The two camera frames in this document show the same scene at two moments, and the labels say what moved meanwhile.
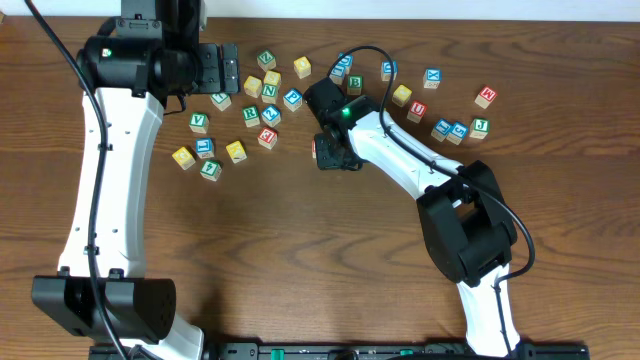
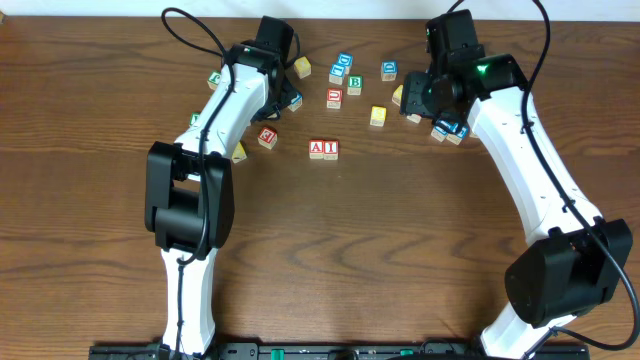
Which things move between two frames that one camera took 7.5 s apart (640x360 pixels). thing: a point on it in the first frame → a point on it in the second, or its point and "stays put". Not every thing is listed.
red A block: x=314 y=149 stays put
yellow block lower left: x=236 y=152 stays put
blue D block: x=386 y=70 stays put
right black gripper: x=324 y=159 → x=412 y=94
